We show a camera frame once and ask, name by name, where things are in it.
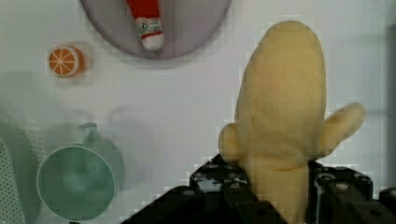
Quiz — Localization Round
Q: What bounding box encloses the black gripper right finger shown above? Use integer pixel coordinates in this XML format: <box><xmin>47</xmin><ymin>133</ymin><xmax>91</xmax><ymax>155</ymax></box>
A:
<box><xmin>307</xmin><ymin>161</ymin><xmax>396</xmax><ymax>224</ymax></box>

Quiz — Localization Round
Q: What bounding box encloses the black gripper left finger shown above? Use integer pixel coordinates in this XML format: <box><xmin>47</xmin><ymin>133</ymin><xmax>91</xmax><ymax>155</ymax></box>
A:
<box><xmin>190</xmin><ymin>154</ymin><xmax>249</xmax><ymax>197</ymax></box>

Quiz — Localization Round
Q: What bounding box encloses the yellow plush banana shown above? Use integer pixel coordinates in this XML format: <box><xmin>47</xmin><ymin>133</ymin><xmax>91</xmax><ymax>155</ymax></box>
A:
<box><xmin>218</xmin><ymin>21</ymin><xmax>366</xmax><ymax>224</ymax></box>

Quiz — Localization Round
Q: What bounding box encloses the green mug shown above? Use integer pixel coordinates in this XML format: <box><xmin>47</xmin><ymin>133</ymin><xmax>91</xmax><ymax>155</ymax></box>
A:
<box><xmin>36</xmin><ymin>122</ymin><xmax>125</xmax><ymax>224</ymax></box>

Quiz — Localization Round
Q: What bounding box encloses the grey round plate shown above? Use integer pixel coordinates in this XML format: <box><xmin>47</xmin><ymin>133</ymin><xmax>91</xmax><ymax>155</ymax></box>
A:
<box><xmin>80</xmin><ymin>0</ymin><xmax>232</xmax><ymax>60</ymax></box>

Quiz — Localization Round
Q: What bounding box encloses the red plush ketchup bottle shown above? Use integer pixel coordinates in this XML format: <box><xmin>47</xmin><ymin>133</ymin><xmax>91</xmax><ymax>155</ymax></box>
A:
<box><xmin>126</xmin><ymin>0</ymin><xmax>164</xmax><ymax>51</ymax></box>

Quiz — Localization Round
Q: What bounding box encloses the orange slice toy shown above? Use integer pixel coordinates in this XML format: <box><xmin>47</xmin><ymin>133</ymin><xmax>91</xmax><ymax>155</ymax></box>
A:
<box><xmin>48</xmin><ymin>46</ymin><xmax>85</xmax><ymax>77</ymax></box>

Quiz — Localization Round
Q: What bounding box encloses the green colander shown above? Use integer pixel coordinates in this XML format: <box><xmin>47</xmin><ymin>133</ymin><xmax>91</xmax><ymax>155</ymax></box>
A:
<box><xmin>0</xmin><ymin>122</ymin><xmax>41</xmax><ymax>224</ymax></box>

